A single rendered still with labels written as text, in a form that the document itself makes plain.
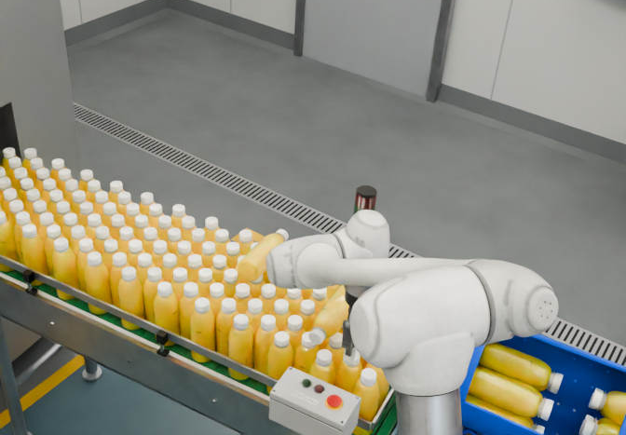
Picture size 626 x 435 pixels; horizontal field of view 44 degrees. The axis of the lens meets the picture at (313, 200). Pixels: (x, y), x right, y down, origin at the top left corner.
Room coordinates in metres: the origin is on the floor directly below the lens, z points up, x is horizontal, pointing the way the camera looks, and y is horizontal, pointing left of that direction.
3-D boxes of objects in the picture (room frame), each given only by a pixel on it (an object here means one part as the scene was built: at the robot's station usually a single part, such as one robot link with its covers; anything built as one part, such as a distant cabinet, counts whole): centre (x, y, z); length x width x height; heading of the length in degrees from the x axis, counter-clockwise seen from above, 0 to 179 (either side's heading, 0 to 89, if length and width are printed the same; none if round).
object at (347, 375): (1.41, -0.13, 0.99); 0.07 x 0.07 x 0.19
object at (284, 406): (1.27, -0.04, 1.05); 0.20 x 0.10 x 0.10; 65
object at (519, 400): (1.31, -0.51, 1.10); 0.19 x 0.07 x 0.07; 65
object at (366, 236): (1.40, -0.12, 1.47); 0.13 x 0.11 x 0.16; 114
